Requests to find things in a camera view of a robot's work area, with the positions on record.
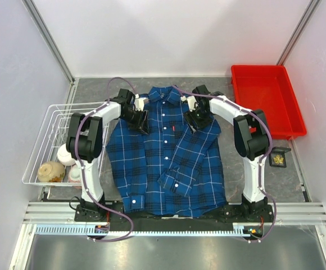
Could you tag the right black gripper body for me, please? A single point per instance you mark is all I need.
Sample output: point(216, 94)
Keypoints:
point(201, 118)

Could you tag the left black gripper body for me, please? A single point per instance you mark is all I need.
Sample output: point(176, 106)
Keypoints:
point(135, 122)

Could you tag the blue plaid shirt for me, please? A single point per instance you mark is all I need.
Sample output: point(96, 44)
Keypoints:
point(170, 170)

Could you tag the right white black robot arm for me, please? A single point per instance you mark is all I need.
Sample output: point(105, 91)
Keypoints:
point(252, 140)

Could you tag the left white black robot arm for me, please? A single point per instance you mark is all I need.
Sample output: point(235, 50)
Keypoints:
point(85, 138)

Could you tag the black brooch box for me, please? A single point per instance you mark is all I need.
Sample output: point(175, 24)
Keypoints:
point(278, 151)

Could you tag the red plastic bin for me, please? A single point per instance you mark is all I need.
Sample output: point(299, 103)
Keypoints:
point(268, 87)

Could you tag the white ceramic bowl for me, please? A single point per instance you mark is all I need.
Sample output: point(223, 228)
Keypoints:
point(64, 157)

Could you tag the pink patterned ceramic bowl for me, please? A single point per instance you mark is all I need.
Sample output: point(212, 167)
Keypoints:
point(75, 177)

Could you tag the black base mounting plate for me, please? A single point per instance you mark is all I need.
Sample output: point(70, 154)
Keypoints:
point(220, 218)

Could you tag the beige ceramic bowl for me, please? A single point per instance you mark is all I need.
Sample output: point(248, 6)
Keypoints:
point(51, 172)

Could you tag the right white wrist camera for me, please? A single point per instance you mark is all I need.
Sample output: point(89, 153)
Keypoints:
point(189, 103)

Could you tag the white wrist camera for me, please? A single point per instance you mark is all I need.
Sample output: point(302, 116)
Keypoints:
point(139, 102)
point(189, 103)

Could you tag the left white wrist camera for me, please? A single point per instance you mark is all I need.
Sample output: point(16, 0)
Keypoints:
point(139, 102)

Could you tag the white wire dish rack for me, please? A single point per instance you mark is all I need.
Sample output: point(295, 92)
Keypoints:
point(52, 135)

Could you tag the aluminium slotted rail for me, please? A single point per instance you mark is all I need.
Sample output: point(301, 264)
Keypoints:
point(97, 230)

